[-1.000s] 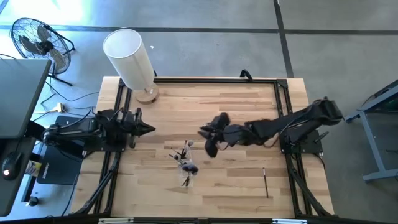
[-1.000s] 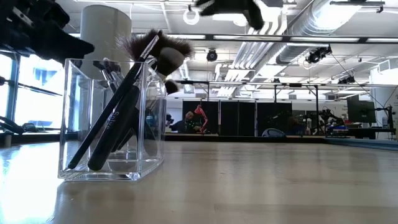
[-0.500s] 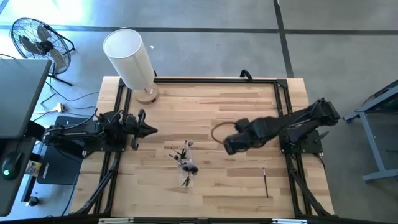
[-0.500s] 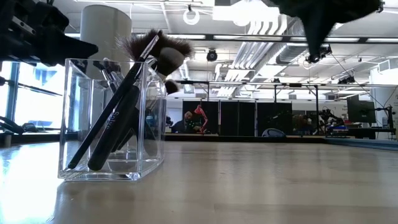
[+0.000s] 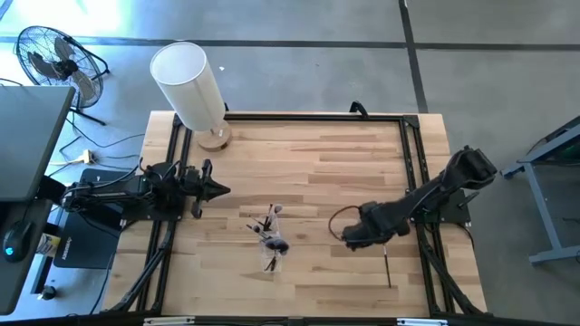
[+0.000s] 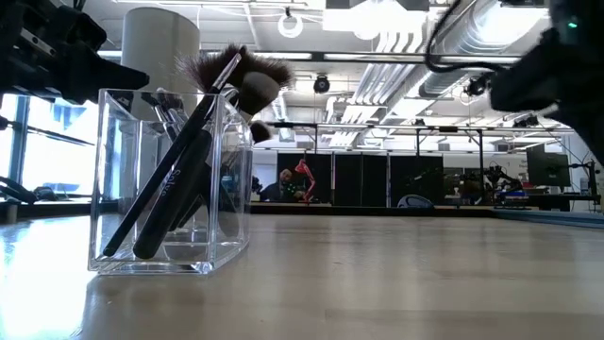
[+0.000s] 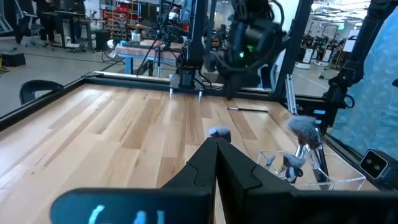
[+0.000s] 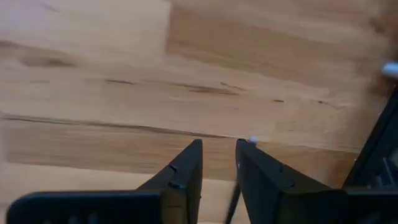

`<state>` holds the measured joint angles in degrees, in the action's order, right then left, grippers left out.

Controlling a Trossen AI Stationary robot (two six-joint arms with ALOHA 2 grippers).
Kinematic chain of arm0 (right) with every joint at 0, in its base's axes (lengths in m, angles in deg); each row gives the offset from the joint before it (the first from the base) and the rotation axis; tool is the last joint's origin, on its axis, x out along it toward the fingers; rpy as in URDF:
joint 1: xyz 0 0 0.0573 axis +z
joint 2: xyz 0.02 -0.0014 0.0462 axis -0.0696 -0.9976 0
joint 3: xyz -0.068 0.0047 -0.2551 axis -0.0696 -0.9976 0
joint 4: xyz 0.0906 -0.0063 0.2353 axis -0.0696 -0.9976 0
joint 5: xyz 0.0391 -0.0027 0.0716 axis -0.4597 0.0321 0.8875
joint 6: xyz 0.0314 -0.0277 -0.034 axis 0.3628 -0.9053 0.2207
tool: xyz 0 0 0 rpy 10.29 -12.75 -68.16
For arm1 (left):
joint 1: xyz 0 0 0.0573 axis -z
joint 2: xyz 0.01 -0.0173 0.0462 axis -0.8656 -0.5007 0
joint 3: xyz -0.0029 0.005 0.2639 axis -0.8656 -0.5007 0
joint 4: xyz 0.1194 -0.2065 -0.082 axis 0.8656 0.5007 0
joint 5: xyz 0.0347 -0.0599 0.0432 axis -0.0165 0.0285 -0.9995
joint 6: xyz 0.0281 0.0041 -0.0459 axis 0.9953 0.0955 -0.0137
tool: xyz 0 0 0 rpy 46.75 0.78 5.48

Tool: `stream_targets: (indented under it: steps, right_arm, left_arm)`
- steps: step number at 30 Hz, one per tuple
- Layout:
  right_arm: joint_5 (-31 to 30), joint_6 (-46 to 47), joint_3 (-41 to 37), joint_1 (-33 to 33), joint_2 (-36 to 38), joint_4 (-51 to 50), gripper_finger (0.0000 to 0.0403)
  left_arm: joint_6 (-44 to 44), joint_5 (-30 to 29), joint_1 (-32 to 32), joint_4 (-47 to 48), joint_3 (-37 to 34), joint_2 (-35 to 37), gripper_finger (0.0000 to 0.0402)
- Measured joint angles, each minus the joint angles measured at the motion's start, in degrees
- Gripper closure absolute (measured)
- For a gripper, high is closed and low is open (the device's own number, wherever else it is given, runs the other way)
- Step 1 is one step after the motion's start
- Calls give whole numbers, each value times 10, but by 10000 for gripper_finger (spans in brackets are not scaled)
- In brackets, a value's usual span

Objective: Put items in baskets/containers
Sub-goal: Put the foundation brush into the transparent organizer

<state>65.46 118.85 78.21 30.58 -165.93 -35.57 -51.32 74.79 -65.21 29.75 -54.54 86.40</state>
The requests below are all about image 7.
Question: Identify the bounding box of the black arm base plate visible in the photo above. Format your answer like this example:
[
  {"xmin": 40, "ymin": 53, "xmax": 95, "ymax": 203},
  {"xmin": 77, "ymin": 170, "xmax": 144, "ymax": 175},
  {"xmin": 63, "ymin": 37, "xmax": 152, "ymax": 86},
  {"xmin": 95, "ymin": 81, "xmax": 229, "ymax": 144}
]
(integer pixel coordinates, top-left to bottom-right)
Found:
[{"xmin": 169, "ymin": 73, "xmax": 208, "ymax": 94}]

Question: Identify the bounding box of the black box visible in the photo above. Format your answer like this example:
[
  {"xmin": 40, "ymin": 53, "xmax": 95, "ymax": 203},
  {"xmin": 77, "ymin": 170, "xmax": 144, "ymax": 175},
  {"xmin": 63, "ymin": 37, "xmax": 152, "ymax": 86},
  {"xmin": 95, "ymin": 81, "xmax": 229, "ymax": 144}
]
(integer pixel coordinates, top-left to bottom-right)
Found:
[{"xmin": 0, "ymin": 52, "xmax": 27, "ymax": 68}]

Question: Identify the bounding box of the person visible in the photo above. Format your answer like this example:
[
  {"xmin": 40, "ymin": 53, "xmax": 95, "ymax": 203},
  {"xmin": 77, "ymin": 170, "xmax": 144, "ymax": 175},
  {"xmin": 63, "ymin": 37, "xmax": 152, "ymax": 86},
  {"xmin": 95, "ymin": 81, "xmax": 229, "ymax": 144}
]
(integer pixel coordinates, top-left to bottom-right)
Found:
[
  {"xmin": 32, "ymin": 0, "xmax": 86, "ymax": 43},
  {"xmin": 12, "ymin": 0, "xmax": 35, "ymax": 44}
]

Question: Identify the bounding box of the black curved bracket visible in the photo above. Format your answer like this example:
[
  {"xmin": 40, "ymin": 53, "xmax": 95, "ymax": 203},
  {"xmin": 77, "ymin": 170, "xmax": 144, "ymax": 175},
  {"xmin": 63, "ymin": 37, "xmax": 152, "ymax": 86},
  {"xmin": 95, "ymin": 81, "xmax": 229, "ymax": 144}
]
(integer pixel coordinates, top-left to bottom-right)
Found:
[{"xmin": 19, "ymin": 79, "xmax": 65, "ymax": 106}]

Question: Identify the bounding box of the dark-bristle makeup brush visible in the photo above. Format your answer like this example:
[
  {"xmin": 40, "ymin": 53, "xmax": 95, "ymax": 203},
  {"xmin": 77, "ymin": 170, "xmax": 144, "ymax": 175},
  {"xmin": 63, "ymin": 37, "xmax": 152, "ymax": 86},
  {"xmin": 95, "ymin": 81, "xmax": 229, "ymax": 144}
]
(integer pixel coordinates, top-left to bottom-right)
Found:
[{"xmin": 285, "ymin": 167, "xmax": 304, "ymax": 180}]

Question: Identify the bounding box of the clear acrylic container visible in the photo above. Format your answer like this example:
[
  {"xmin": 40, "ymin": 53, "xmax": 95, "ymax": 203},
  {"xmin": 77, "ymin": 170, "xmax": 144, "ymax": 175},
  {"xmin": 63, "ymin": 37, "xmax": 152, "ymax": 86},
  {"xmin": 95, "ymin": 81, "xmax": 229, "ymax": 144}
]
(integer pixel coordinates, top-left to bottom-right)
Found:
[{"xmin": 256, "ymin": 149, "xmax": 367, "ymax": 192}]

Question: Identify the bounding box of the black diagonal frame strut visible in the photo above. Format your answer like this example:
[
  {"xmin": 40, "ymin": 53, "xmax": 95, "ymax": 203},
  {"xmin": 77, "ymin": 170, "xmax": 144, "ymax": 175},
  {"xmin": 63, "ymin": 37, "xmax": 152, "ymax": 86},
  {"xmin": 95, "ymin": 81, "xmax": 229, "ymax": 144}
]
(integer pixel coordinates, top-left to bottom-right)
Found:
[
  {"xmin": 274, "ymin": 0, "xmax": 315, "ymax": 101},
  {"xmin": 322, "ymin": 0, "xmax": 398, "ymax": 134}
]

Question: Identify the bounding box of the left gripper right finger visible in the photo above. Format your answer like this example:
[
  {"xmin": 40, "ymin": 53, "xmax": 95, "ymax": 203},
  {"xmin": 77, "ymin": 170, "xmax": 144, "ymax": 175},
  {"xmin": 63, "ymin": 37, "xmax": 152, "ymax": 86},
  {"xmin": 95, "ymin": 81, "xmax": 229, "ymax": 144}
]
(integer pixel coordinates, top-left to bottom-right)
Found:
[{"xmin": 217, "ymin": 138, "xmax": 296, "ymax": 224}]

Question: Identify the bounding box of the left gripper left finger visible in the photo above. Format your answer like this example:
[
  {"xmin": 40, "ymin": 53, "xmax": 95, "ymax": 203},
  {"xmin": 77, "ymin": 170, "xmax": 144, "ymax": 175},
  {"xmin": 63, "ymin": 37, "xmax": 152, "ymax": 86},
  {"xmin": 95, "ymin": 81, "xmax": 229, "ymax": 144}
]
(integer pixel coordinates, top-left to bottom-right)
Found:
[{"xmin": 161, "ymin": 138, "xmax": 218, "ymax": 192}]

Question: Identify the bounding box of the white stand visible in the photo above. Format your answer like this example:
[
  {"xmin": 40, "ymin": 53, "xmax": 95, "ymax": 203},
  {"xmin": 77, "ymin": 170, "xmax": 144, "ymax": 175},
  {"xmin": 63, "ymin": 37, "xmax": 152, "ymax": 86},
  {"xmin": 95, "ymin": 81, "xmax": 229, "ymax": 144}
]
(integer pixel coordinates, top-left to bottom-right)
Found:
[{"xmin": 295, "ymin": 46, "xmax": 315, "ymax": 70}]

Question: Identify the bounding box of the grey-blue metal workbench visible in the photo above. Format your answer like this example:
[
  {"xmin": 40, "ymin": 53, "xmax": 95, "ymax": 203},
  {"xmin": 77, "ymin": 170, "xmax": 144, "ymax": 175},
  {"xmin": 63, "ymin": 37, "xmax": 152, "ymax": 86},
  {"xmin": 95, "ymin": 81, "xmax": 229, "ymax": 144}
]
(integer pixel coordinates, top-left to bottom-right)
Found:
[{"xmin": 114, "ymin": 39, "xmax": 187, "ymax": 77}]

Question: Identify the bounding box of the black office desk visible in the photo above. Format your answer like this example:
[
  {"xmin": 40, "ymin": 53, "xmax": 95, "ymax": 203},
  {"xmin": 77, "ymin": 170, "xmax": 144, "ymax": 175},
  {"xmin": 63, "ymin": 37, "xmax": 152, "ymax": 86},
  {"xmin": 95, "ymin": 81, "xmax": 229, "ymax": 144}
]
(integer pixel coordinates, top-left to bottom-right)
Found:
[{"xmin": 54, "ymin": 9, "xmax": 106, "ymax": 52}]

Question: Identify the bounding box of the shelf with red items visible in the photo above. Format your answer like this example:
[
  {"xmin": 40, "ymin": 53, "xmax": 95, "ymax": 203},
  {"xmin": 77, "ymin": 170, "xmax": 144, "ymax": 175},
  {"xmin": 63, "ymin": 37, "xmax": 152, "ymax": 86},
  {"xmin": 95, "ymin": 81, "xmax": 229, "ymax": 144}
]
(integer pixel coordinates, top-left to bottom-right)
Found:
[{"xmin": 102, "ymin": 2, "xmax": 141, "ymax": 41}]

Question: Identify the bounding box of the black aluminium frame rail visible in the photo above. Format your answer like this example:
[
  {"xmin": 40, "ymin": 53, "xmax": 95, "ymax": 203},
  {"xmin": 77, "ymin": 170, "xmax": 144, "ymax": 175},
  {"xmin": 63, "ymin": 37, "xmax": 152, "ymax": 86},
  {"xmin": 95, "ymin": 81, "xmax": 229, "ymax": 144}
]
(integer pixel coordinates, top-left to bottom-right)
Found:
[
  {"xmin": 82, "ymin": 70, "xmax": 330, "ymax": 108},
  {"xmin": 0, "ymin": 76, "xmax": 86, "ymax": 131}
]

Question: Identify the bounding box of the large fan powder brush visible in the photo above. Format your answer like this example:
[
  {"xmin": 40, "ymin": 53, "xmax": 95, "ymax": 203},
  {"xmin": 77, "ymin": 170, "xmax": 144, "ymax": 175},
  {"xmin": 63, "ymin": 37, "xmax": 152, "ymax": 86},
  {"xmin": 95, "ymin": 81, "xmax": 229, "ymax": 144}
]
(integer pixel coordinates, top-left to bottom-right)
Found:
[{"xmin": 286, "ymin": 115, "xmax": 324, "ymax": 184}]

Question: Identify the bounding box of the black table-level camera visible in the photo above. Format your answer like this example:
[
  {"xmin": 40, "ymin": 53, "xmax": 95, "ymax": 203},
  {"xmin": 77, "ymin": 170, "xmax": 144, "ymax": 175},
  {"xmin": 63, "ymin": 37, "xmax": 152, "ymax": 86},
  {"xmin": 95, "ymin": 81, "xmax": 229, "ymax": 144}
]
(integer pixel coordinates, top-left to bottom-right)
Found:
[{"xmin": 358, "ymin": 148, "xmax": 398, "ymax": 191}]

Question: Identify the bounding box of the silver aluminium extrusion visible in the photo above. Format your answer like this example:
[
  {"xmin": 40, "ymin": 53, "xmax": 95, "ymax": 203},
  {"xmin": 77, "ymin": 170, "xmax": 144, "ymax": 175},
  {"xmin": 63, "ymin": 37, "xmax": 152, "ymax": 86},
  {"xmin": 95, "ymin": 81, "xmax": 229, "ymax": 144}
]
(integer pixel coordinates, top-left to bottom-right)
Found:
[{"xmin": 285, "ymin": 73, "xmax": 299, "ymax": 115}]

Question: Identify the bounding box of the grey powder brush silver ferrule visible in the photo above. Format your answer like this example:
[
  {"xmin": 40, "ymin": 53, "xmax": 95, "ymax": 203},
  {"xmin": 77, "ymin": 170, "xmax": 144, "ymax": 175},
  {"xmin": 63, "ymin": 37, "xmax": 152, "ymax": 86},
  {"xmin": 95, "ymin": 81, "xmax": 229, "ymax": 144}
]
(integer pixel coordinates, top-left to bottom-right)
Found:
[{"xmin": 281, "ymin": 152, "xmax": 308, "ymax": 181}]

